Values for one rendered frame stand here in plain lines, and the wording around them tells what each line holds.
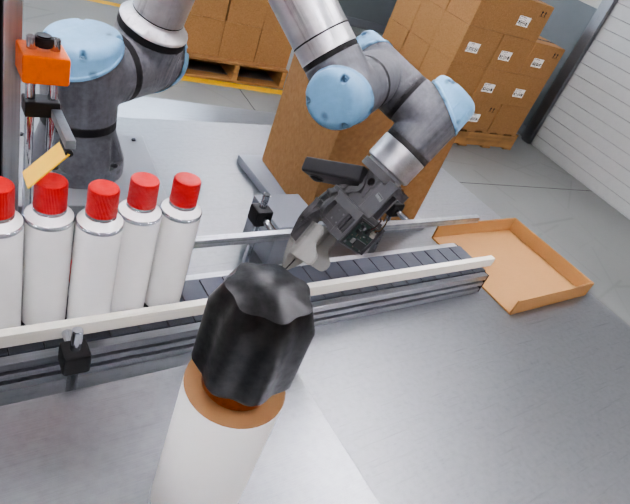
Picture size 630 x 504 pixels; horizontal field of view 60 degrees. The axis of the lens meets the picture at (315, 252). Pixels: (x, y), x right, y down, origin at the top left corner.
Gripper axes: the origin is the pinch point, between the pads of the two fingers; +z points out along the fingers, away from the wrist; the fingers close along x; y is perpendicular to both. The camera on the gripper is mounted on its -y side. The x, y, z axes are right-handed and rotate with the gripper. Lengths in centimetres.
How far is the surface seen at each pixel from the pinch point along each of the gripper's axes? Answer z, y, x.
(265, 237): -0.4, -3.0, -3.9
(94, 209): 4.2, 2.2, -33.1
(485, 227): -27, -12, 65
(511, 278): -22, 4, 59
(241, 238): 1.5, -3.0, -7.7
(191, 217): 0.1, 1.9, -21.9
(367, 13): -143, -487, 399
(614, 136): -167, -148, 387
